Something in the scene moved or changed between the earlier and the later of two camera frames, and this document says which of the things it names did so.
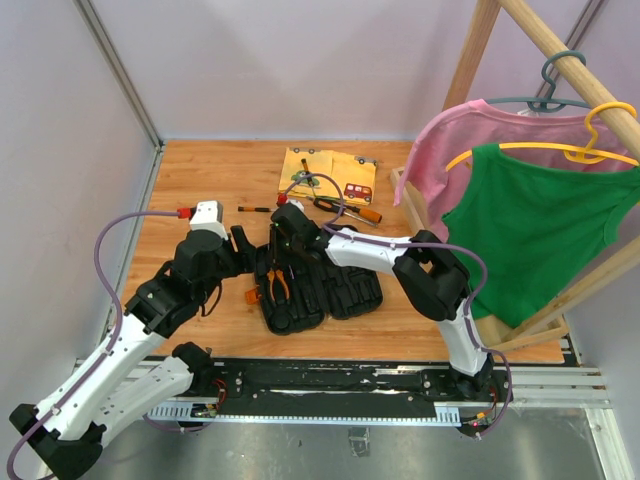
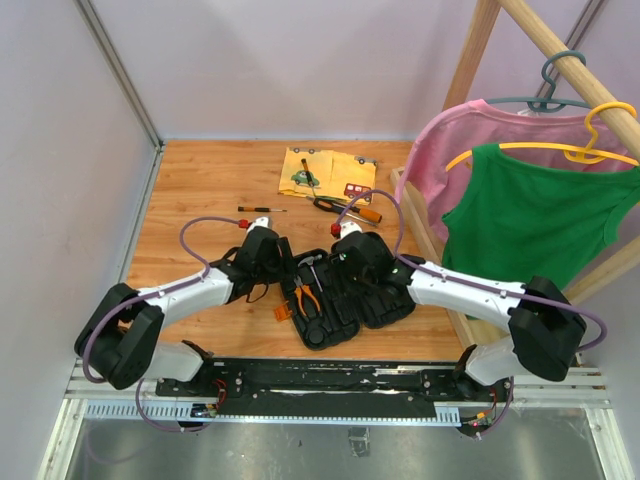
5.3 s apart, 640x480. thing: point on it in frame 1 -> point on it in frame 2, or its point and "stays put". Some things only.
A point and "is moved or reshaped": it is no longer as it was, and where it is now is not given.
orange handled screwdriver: [366, 213] stays put
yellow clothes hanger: [586, 154] stays put
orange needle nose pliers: [271, 275] is moved or reshaped
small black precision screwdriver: [254, 209] stays put
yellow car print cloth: [330, 174] stays put
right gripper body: [283, 249] -> [347, 278]
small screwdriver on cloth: [307, 171] stays put
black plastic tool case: [297, 292] is moved or reshaped
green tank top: [527, 231] stays put
